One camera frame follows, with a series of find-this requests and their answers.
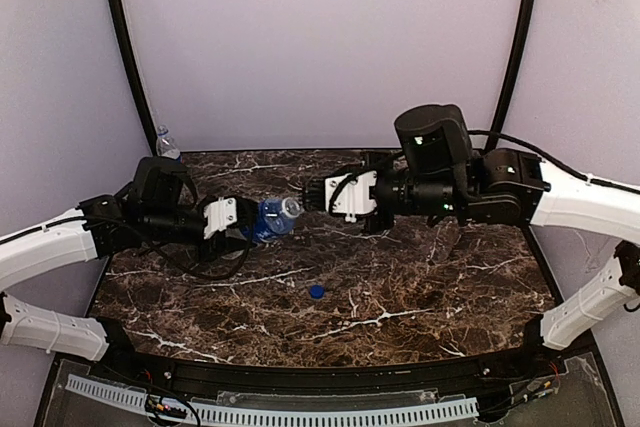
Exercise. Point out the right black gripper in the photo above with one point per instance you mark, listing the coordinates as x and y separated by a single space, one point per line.
316 195

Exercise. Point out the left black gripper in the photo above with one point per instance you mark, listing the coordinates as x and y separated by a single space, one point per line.
245 217

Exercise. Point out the white cap blue label bottle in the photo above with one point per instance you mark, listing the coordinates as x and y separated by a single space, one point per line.
276 218

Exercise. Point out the blue cap pepsi bottle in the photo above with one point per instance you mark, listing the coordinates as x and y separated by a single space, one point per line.
166 146

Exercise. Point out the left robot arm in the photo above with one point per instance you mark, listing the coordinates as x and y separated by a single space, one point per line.
159 206

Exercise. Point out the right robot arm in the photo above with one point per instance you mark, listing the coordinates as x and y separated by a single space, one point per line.
444 176

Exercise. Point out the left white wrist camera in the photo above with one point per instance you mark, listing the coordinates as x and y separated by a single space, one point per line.
219 215

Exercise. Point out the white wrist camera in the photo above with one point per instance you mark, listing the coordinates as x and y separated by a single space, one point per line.
219 215
339 194

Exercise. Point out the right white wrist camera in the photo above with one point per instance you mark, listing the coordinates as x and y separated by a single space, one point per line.
339 194

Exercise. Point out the right black frame post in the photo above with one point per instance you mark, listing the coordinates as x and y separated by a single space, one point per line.
512 69

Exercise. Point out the black frame post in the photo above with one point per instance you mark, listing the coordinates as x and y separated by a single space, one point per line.
132 73
512 69

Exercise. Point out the black front frame rail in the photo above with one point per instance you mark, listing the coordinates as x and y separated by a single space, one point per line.
486 374

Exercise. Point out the left black frame post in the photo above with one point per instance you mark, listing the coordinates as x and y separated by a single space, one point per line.
132 73

